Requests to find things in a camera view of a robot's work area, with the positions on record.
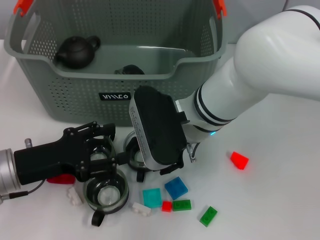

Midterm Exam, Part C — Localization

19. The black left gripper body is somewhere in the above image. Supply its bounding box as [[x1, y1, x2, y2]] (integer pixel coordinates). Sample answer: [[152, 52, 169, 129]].
[[13, 124, 91, 186]]

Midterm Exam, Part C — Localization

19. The grey perforated plastic storage bin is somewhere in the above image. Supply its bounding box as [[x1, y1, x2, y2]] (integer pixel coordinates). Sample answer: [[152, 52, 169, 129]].
[[3, 0, 229, 127]]

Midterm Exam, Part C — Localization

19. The blue square toy brick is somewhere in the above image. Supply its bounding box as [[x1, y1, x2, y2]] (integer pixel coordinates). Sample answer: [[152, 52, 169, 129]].
[[164, 176, 189, 200]]

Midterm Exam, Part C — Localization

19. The dark red long toy brick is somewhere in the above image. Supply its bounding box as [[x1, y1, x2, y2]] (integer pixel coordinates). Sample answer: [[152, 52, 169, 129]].
[[46, 174, 76, 185]]

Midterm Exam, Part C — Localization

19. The cyan square toy brick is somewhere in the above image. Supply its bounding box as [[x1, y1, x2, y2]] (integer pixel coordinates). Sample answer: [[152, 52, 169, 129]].
[[142, 187, 163, 208]]

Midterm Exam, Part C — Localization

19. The white toy brick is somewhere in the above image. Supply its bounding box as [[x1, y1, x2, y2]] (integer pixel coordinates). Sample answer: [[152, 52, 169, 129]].
[[66, 186, 86, 206], [128, 201, 153, 217]]

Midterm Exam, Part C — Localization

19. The green two-stud toy brick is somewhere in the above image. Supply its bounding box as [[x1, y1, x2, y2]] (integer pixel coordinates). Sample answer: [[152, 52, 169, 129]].
[[199, 206, 218, 228], [172, 199, 193, 212]]

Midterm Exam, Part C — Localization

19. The small red toy brick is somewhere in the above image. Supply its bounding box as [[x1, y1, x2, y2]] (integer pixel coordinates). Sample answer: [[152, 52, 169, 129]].
[[161, 200, 173, 213]]

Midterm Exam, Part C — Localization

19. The red sloped toy brick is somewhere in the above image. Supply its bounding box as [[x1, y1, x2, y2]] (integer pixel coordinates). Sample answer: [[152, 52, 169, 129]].
[[226, 150, 250, 171]]

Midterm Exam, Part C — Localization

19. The dark clay teapot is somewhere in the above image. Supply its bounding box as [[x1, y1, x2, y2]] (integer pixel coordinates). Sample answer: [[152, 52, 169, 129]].
[[54, 35, 102, 70]]

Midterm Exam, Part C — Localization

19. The right gripper cable with plug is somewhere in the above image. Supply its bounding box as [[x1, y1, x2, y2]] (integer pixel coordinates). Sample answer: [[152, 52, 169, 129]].
[[185, 142, 201, 164]]

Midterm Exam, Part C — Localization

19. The gripper cable with plug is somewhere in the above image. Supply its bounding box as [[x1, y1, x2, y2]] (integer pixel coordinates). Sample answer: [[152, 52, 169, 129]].
[[185, 142, 201, 164], [0, 178, 47, 205]]

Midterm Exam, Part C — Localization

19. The left gripper cable with plug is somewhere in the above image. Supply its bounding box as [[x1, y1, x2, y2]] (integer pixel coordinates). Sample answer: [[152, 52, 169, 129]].
[[0, 178, 47, 205]]

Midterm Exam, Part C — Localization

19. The orange bin handle clip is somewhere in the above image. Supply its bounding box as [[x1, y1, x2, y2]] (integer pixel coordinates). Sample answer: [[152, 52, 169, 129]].
[[13, 0, 35, 15], [213, 0, 228, 20]]

